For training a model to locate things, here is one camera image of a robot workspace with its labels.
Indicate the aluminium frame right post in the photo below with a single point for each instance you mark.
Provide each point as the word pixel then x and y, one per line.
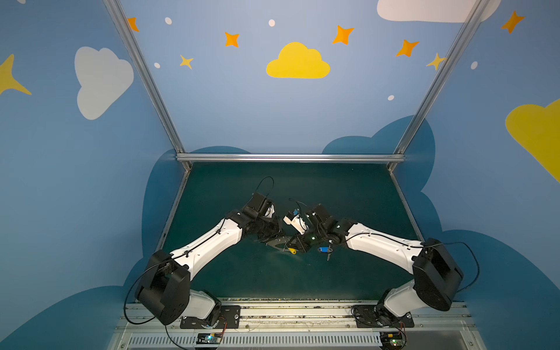
pixel 462 40

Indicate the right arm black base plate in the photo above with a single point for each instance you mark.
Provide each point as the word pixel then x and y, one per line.
pixel 369 316

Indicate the aluminium frame back rail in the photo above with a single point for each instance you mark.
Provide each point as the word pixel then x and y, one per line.
pixel 288 158

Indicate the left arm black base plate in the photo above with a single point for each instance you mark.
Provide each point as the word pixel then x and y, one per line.
pixel 227 315

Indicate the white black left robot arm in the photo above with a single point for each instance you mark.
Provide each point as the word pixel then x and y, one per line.
pixel 164 287

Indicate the grey ring-shaped metal plate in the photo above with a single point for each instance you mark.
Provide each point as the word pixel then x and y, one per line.
pixel 280 243

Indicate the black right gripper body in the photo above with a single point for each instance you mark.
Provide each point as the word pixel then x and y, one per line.
pixel 309 236

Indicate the aluminium frame left post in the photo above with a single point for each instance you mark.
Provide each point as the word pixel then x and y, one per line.
pixel 117 14

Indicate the right green circuit board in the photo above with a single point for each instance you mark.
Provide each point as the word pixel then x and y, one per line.
pixel 392 340

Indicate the blue key tag with key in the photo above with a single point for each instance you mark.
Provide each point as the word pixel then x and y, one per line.
pixel 326 250

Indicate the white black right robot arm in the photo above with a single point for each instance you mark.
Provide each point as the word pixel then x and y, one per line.
pixel 436 275

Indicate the left green circuit board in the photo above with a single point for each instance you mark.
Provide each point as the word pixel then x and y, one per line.
pixel 211 339

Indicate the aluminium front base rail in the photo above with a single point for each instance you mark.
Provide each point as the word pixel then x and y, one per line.
pixel 300 324

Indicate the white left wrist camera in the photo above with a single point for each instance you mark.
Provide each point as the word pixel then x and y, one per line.
pixel 270 212

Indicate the green circuit board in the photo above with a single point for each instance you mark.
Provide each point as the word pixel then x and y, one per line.
pixel 211 339
pixel 392 340

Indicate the green table mat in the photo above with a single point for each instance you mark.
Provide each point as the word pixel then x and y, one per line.
pixel 362 192

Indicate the aluminium frame post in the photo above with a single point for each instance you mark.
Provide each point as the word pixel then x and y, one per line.
pixel 462 40
pixel 117 14

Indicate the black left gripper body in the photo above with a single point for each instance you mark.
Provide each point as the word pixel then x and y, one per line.
pixel 271 234

